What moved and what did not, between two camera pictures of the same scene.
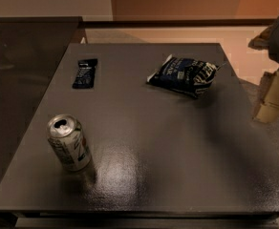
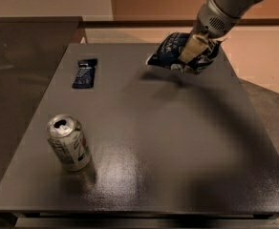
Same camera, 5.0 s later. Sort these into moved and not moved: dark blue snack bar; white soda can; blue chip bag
Moved: blue chip bag
Not moved: white soda can; dark blue snack bar
